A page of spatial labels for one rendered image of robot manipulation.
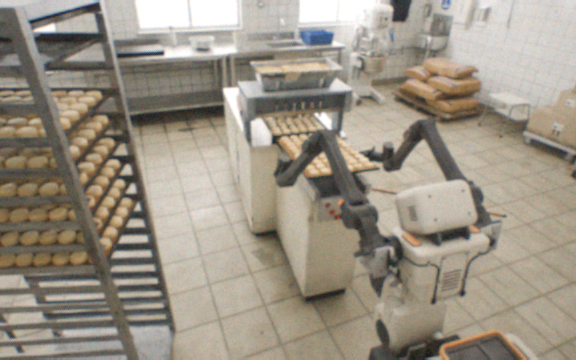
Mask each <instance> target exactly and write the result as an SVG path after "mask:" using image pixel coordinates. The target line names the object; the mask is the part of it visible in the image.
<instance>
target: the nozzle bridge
mask: <svg viewBox="0 0 576 360"><path fill-rule="evenodd" d="M238 93H239V105H240V107H241V109H242V125H243V134H244V137H245V139H246V140H252V133H251V122H254V121H256V119H265V118H276V117H287V116H298V115H310V114H321V113H331V112H332V114H331V125H332V126H333V127H334V128H335V129H336V130H342V121H343V113H350V111H351V103H352V95H353V89H351V88H350V87H348V86H347V85H345V84H344V83H343V82H341V81H340V80H338V79H337V78H335V80H334V81H333V83H332V84H331V86H330V87H325V88H310V89H296V90H281V91H268V92H265V91H264V90H263V88H262V87H261V86H260V84H259V82H258V81H249V82H238ZM324 95H325V101H324ZM306 96H307V103H306ZM315 96H316V102H315ZM297 97H298V103H297ZM288 98H289V102H288V107H287V111H286V112H284V101H286V104H287V101H288ZM320 98H322V104H323V101H324V104H323V105H322V109H319V101H320ZM278 99H279V107H278V112H277V113H276V112H275V111H276V110H275V106H276V102H277V105H278ZM311 99H313V102H315V105H314V107H313V109H310V108H311V107H310V105H311ZM294 100H295V101H296V103H297V107H296V110H295V111H293V101H294ZM302 100H305V103H306V106H305V110H302Z"/></svg>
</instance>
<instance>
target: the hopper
mask: <svg viewBox="0 0 576 360"><path fill-rule="evenodd" d="M315 63H317V64H320V66H328V67H330V69H315V70H297V71H279V72H262V73H260V72H259V71H258V70H261V69H274V68H276V67H277V68H280V67H281V66H289V68H295V67H297V66H301V67H303V66H304V65H305V64H309V65H311V64H315ZM250 64H251V66H252V68H253V70H254V72H255V75H256V77H257V79H258V82H259V84H260V86H261V87H262V88H263V90H264V91H265V92H268V91H281V90H296V89H310V88H325V87H330V86H331V84H332V83H333V81H334V80H335V78H336V77H337V75H338V74H339V72H340V71H341V70H342V67H340V66H339V65H338V66H337V65H336V64H334V63H332V62H331V61H330V60H329V59H307V60H286V61H266V62H250ZM279 66H280V67H279ZM272 67H273V68H272Z"/></svg>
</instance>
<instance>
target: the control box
mask: <svg viewBox="0 0 576 360"><path fill-rule="evenodd" d="M340 201H343V199H342V195H340V196H333V197H327V198H321V199H320V201H319V210H318V221H319V223H323V222H328V221H335V219H337V218H336V216H337V217H338V220H341V210H340V208H339V202H340ZM327 203H330V207H329V208H326V204H327ZM332 210H334V211H335V214H334V215H332V216H331V215H330V214H329V212H330V211H332Z"/></svg>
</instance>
